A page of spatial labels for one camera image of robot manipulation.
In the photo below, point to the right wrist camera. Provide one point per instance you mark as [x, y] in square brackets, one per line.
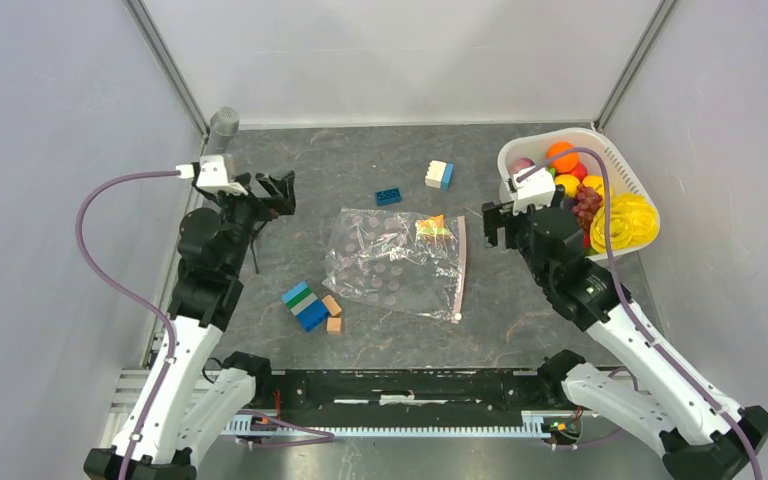
[533, 187]

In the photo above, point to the white and blue block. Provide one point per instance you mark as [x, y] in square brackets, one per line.
[439, 174]

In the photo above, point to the grey microphone on tripod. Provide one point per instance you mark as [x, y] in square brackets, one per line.
[224, 126]

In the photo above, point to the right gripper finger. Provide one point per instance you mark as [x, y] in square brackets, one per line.
[510, 208]
[492, 223]

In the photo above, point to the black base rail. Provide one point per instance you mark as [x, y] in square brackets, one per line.
[408, 397]

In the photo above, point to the tan small block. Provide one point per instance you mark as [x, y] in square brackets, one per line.
[333, 308]

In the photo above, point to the purple toy onion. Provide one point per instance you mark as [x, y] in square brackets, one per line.
[518, 165]

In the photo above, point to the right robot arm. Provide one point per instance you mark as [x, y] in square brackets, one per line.
[698, 431]

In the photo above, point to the orange green yellow block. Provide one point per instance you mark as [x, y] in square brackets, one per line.
[432, 229]

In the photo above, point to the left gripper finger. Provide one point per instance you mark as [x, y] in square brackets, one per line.
[282, 182]
[279, 204]

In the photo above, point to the red toy apple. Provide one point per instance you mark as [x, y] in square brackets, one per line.
[579, 171]

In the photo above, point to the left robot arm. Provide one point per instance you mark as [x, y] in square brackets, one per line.
[167, 434]

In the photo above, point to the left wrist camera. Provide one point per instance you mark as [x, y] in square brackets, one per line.
[216, 173]

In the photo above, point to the yellow toy fruit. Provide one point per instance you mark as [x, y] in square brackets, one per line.
[569, 183]

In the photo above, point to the orange small block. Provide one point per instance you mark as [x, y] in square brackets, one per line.
[334, 325]

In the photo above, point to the purple toy grapes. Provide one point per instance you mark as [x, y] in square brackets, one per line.
[588, 203]

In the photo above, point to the orange toy fruit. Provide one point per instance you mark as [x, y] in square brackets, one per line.
[563, 158]

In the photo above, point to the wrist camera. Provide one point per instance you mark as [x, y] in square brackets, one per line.
[216, 173]
[533, 187]

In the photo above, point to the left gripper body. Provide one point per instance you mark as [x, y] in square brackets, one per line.
[242, 212]

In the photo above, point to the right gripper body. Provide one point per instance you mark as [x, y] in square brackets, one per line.
[517, 228]

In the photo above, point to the blue green grey block stack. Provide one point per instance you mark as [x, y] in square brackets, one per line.
[308, 309]

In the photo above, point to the dark blue flat block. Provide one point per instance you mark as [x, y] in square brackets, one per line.
[387, 196]

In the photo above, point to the clear zip top bag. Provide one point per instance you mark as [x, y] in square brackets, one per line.
[373, 257]

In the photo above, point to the yellow toy cabbage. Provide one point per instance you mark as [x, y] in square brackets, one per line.
[632, 222]

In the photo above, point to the white plastic basket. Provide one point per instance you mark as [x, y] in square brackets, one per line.
[621, 177]

